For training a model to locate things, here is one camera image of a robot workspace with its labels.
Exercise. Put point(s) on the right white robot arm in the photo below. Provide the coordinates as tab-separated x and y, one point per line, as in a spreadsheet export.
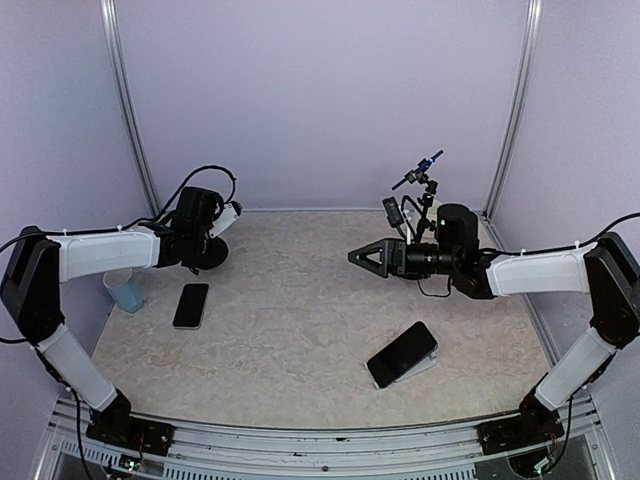
598	277

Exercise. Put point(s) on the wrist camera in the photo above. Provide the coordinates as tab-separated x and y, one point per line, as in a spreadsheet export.
230	214
397	219

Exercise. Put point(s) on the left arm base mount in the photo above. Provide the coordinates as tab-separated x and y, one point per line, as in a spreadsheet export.
136	434

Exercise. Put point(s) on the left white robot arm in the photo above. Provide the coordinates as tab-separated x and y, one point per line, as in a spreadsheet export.
50	274

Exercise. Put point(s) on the left aluminium frame post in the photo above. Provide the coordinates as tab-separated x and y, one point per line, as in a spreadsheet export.
117	59

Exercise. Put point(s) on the right aluminium frame post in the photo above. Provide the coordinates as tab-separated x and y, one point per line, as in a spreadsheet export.
517	107

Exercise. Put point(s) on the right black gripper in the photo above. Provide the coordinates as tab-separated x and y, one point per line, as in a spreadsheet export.
395	256

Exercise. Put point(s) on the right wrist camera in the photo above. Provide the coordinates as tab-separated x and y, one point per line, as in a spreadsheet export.
397	219

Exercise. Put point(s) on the front aluminium rail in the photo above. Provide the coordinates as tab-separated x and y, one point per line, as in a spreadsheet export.
449	450

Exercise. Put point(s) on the aluminium frame post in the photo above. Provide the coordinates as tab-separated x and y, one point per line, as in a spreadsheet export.
117	59
517	107

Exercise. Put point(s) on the white mug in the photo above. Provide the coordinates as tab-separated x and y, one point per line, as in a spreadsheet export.
435	206

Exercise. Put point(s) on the black round-base phone stand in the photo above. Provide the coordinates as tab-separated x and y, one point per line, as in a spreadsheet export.
214	255

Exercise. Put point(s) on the black phone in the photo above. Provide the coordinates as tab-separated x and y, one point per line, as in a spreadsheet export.
191	306
401	354

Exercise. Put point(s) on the light blue mug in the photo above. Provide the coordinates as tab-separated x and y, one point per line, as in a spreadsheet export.
124	289

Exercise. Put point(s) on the black phone on white stand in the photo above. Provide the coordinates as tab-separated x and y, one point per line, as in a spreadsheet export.
401	354

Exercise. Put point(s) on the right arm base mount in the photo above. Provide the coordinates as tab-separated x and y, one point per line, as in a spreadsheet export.
517	432

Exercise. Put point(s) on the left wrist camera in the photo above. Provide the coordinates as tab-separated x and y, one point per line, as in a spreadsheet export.
230	214

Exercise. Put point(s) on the white wedge phone stand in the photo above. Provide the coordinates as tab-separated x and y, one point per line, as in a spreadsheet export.
426	363

